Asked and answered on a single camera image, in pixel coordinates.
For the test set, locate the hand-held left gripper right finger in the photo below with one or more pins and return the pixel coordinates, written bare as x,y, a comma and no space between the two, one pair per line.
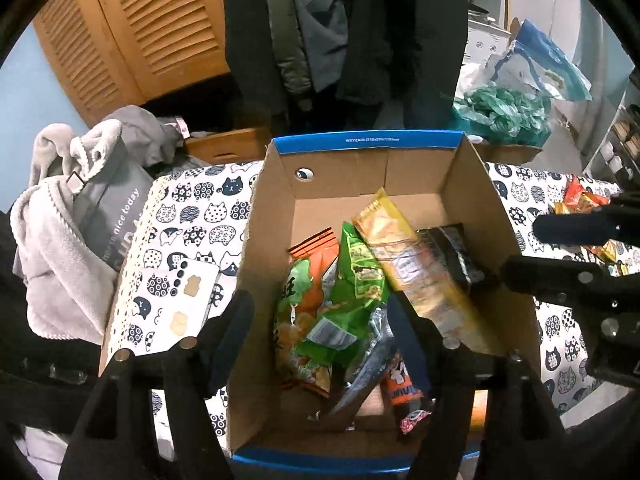
406,342

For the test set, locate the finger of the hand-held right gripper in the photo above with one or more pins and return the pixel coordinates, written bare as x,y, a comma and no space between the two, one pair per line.
575,227
560,277

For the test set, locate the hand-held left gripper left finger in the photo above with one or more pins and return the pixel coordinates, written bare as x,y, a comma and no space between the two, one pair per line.
235,332

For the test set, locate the pile of snack packets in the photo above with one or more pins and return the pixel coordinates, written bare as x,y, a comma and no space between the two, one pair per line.
582,200

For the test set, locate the small orange snack bag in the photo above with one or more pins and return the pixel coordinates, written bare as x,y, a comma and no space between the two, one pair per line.
400,391

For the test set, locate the blue-rimmed cardboard box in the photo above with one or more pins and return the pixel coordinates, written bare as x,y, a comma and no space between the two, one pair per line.
450,320

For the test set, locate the silver foil snack bag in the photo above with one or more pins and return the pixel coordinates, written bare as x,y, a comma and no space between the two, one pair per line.
365,377

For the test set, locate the orange and green snack bag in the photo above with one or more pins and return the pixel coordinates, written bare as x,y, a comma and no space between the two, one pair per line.
294,310

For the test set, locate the small pink candy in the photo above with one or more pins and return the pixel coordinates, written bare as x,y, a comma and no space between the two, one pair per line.
414,420

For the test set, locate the long yellow snack bag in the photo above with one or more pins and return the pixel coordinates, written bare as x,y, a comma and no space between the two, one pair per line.
400,250

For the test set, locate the black snack bag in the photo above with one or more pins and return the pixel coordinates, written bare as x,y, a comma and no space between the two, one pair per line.
450,255

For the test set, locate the orange striped snack bag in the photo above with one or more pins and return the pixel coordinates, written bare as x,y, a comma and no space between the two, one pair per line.
315,245

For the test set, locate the white smartphone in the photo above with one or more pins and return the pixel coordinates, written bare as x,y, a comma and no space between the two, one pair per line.
170,310

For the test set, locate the white shoe rack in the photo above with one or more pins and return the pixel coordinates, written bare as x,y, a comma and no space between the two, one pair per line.
612,145

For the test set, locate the plain brown cardboard box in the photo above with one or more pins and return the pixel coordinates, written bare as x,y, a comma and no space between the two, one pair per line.
510,152

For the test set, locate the group of shoes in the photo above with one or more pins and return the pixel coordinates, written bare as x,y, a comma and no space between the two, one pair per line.
622,140

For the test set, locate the cat print tablecloth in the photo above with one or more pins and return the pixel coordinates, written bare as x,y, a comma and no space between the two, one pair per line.
200,210

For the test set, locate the heap of green plastic bags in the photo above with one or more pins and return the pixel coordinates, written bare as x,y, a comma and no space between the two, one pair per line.
500,115

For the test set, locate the blue plastic bag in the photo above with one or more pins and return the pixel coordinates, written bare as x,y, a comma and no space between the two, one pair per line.
550,60

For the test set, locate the wooden crate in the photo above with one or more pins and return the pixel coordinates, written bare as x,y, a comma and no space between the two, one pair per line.
230,145

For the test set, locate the light grey fleece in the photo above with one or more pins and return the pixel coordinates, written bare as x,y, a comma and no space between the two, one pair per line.
55,260

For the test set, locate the white patterned box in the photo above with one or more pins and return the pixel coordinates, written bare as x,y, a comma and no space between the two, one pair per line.
482,47

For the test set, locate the grey hoodie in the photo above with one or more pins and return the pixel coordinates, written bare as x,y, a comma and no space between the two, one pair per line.
145,135

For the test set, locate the long black coat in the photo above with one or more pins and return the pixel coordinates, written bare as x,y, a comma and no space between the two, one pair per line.
405,40

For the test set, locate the wooden louvered cabinet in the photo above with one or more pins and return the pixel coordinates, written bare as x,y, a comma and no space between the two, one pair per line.
145,30

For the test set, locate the grey-blue jacket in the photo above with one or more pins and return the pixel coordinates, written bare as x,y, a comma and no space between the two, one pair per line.
320,25

